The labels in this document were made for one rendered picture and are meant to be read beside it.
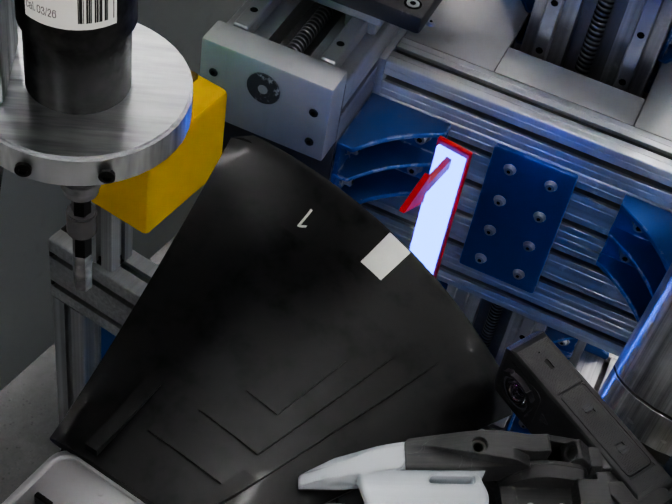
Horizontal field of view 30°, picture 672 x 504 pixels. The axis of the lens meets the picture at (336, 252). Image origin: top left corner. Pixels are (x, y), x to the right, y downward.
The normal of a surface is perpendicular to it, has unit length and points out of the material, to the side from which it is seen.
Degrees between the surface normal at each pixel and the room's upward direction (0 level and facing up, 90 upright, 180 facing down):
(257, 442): 9
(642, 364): 67
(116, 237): 90
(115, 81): 90
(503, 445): 8
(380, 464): 21
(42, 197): 90
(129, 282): 0
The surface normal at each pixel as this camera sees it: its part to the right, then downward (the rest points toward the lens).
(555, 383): 0.09, -0.61
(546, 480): 0.04, 0.81
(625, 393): -0.81, -0.11
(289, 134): -0.41, 0.64
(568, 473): 0.38, -0.55
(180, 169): 0.83, 0.48
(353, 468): -0.21, -0.56
